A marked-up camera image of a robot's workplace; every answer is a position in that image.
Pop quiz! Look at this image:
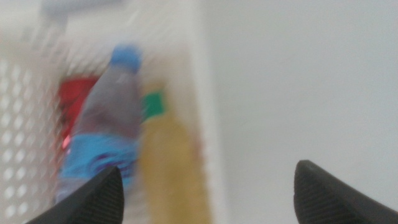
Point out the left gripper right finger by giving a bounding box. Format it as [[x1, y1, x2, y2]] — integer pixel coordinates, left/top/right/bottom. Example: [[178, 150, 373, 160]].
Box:
[[294, 159, 398, 224]]

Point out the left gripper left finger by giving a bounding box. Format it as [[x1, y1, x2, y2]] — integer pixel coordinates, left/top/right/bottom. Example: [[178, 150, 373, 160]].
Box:
[[24, 166, 125, 224]]

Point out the yellow tea bottle green label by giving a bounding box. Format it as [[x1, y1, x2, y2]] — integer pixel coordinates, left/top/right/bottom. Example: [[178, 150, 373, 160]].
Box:
[[138, 80, 215, 224]]

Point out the clear water bottle blue label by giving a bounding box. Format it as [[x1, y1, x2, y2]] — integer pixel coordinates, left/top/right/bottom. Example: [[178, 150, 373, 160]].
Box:
[[55, 45, 144, 205]]

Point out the red cola can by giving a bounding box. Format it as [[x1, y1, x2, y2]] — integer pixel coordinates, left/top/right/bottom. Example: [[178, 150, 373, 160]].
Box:
[[57, 77, 100, 152]]

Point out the white perforated plastic basket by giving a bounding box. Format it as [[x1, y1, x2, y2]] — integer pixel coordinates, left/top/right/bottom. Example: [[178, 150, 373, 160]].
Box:
[[0, 0, 231, 224]]

